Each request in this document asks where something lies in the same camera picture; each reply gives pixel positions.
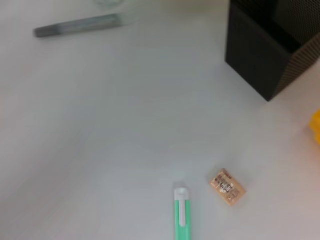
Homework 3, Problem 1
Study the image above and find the grey marker pen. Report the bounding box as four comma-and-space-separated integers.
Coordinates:
33, 13, 124, 39

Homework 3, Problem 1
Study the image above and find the yellow plastic bin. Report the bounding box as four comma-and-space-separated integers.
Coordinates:
307, 108, 320, 146

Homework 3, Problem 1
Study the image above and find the mint green pen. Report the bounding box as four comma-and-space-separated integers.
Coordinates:
173, 187, 194, 240

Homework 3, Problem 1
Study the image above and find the black mesh pen holder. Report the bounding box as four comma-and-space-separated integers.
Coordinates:
224, 0, 320, 102

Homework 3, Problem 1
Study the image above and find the small tan eraser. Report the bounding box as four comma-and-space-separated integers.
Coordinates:
208, 167, 247, 208

